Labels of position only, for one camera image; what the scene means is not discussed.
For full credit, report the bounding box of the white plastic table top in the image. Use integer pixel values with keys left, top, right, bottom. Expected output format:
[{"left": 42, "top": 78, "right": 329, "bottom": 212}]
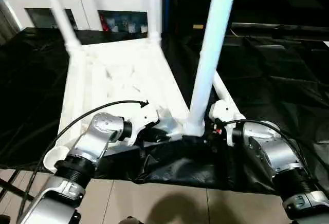
[{"left": 42, "top": 35, "right": 207, "bottom": 174}]

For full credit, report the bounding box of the white plastic table leg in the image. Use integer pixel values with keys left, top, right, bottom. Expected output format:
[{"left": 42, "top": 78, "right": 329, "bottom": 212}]
[
  {"left": 38, "top": 0, "right": 84, "bottom": 54},
  {"left": 211, "top": 70, "right": 243, "bottom": 116},
  {"left": 184, "top": 0, "right": 240, "bottom": 137},
  {"left": 148, "top": 0, "right": 163, "bottom": 46}
]

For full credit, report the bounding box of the black plastic table mat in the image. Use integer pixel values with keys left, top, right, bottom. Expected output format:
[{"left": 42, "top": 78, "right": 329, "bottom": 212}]
[{"left": 0, "top": 26, "right": 329, "bottom": 195}]

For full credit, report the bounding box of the black metal stand leg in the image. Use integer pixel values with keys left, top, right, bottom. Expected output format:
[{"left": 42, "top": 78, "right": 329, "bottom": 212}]
[{"left": 0, "top": 169, "right": 38, "bottom": 205}]

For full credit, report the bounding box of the white glass-door cabinet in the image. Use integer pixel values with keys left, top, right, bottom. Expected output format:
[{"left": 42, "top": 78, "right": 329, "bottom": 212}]
[{"left": 2, "top": 0, "right": 165, "bottom": 33}]

